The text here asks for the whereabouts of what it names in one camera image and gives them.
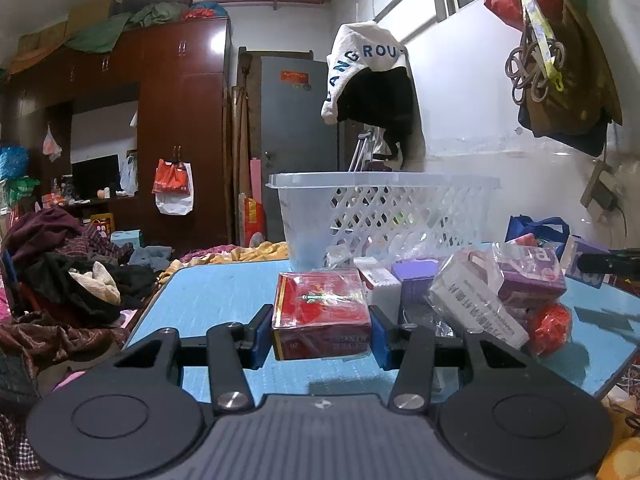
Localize purple packet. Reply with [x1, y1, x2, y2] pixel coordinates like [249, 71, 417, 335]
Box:
[491, 241, 568, 307]

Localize green cloth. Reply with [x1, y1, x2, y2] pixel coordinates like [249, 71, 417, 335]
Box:
[64, 2, 192, 54]

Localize small white box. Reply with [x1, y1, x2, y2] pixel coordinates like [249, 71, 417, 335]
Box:
[354, 256, 402, 322]

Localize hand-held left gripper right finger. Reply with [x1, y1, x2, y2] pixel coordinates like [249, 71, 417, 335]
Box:
[367, 305, 531, 413]

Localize brown hanging bag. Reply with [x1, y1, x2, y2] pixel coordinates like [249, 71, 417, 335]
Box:
[516, 0, 624, 157]

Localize clear plastic basket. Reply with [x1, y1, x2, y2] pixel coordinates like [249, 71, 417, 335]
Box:
[266, 171, 501, 272]

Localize yellow blanket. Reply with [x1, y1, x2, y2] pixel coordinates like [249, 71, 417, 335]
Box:
[179, 240, 292, 267]

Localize green plastic bag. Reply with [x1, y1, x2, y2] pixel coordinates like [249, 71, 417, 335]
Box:
[4, 176, 42, 207]

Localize pink and white plastic bag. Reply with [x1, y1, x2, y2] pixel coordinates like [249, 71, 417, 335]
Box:
[42, 124, 64, 162]

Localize red ball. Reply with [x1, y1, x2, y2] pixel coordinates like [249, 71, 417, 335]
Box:
[525, 302, 573, 357]

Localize red box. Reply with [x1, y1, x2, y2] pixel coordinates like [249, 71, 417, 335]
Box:
[271, 268, 373, 361]

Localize yellow strap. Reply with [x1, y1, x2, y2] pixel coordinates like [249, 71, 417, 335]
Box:
[502, 0, 566, 94]

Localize metal crutches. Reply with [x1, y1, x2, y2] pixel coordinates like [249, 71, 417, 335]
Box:
[347, 129, 377, 172]

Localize red carton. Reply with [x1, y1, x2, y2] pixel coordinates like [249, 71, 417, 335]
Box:
[243, 195, 266, 247]

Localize orange and white plastic bag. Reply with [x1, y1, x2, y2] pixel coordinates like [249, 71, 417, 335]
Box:
[152, 158, 195, 216]

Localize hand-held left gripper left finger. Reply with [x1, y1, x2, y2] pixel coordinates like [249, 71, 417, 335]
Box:
[114, 304, 275, 413]

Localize brown wooden wardrobe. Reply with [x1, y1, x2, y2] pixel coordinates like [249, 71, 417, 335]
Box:
[0, 15, 236, 261]

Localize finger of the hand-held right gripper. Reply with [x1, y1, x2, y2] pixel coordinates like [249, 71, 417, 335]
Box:
[575, 249, 640, 277]

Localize cardboard boxes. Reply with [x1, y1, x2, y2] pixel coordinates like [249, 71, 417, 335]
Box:
[16, 0, 122, 57]

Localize grey rope coil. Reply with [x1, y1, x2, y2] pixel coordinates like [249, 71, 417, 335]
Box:
[504, 39, 569, 107]

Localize black monitor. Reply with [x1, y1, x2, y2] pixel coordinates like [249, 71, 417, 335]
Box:
[71, 154, 121, 199]

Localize purple and white box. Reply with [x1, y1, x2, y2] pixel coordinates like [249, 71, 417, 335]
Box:
[560, 234, 610, 289]

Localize blue plastic bag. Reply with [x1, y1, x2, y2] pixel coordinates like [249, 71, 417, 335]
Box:
[0, 145, 27, 182]

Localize teal box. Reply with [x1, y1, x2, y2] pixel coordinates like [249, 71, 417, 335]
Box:
[110, 229, 144, 249]

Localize grey door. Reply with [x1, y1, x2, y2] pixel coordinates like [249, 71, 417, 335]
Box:
[259, 55, 347, 186]

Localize blue shopping bag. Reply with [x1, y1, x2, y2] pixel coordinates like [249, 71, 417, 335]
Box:
[504, 214, 571, 247]

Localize white and black jacket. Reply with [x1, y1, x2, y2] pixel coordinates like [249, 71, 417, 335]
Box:
[320, 20, 427, 171]

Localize pile of clothes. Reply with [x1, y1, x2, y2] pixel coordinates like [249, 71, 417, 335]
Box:
[0, 206, 172, 332]

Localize wall power adapter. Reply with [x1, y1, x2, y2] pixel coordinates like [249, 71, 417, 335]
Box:
[579, 159, 627, 212]

